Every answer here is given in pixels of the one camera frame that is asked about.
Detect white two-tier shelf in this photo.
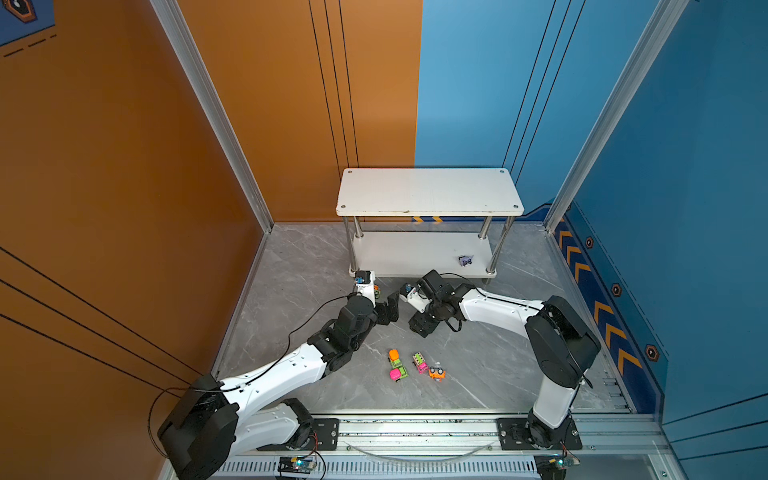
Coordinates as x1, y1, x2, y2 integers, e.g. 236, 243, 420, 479
336, 168, 525, 280

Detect purple toy car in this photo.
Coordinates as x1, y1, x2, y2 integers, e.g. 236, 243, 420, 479
458, 255, 474, 267

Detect right aluminium corner post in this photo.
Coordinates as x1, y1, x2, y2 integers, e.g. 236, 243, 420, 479
543, 0, 689, 234

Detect left circuit board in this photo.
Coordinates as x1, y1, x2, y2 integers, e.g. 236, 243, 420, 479
277, 456, 317, 477

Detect green pink toy car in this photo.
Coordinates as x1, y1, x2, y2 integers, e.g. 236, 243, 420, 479
412, 352, 429, 374

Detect right circuit board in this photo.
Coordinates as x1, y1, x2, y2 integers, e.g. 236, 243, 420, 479
534, 454, 581, 480

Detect circuit board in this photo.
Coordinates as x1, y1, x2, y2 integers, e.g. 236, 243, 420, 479
277, 456, 317, 477
534, 454, 581, 480

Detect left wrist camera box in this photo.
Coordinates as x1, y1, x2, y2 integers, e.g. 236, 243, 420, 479
353, 270, 377, 303

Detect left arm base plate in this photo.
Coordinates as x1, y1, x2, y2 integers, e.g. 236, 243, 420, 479
258, 418, 340, 452

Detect aluminium corner post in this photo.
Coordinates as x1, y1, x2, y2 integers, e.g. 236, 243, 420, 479
150, 0, 274, 234
543, 0, 689, 234

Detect orange round toy car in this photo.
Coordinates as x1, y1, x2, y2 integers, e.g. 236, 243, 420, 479
428, 364, 446, 382

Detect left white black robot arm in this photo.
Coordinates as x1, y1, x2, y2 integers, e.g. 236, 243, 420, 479
157, 293, 399, 479

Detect aluminium front rail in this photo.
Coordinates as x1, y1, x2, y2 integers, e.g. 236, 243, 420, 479
213, 410, 686, 479

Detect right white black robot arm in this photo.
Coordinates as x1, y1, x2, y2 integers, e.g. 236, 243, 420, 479
400, 270, 601, 430

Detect orange green toy car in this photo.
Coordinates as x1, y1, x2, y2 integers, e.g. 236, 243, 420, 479
388, 349, 402, 369

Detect left aluminium corner post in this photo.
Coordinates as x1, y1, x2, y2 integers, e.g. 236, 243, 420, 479
150, 0, 274, 234

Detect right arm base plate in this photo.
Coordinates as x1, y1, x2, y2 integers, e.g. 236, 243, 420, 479
495, 415, 583, 451

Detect pink green toy truck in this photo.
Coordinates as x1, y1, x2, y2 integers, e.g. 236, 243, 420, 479
389, 367, 408, 382

